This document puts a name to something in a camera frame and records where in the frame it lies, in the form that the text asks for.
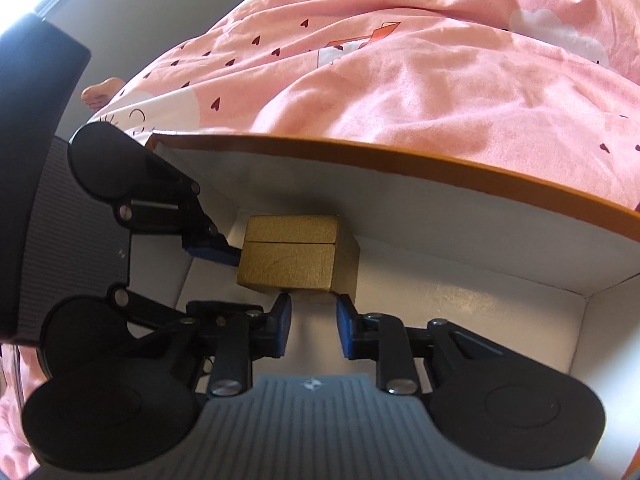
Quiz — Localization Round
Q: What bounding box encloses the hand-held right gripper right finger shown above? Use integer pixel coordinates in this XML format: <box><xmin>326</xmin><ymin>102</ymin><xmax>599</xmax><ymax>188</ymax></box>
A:
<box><xmin>336</xmin><ymin>294</ymin><xmax>496</xmax><ymax>395</ymax></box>

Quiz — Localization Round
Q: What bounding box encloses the person's foot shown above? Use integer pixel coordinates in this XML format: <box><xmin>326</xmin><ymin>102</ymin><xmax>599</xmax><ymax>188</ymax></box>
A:
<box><xmin>81</xmin><ymin>77</ymin><xmax>126</xmax><ymax>113</ymax></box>

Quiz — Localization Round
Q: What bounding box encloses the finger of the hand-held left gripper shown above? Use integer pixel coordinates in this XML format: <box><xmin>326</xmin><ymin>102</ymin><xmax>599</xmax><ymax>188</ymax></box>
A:
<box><xmin>116</xmin><ymin>152</ymin><xmax>242</xmax><ymax>267</ymax></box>
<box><xmin>110</xmin><ymin>284</ymin><xmax>265</xmax><ymax>332</ymax></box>

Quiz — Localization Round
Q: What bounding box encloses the gold gift box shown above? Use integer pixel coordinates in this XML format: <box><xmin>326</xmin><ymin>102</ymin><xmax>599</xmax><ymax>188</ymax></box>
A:
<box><xmin>235</xmin><ymin>214</ymin><xmax>362</xmax><ymax>301</ymax></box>

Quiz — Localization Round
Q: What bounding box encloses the pink printed blanket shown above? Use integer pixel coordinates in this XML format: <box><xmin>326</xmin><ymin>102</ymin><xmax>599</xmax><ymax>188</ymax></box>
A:
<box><xmin>0</xmin><ymin>0</ymin><xmax>640</xmax><ymax>478</ymax></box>

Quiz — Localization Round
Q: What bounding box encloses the orange cardboard box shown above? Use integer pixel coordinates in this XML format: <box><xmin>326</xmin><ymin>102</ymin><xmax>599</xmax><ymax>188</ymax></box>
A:
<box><xmin>145</xmin><ymin>131</ymin><xmax>640</xmax><ymax>480</ymax></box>

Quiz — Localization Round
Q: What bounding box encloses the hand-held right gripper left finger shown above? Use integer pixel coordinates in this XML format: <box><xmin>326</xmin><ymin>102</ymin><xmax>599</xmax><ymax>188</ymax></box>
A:
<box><xmin>147</xmin><ymin>294</ymin><xmax>293</xmax><ymax>399</ymax></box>

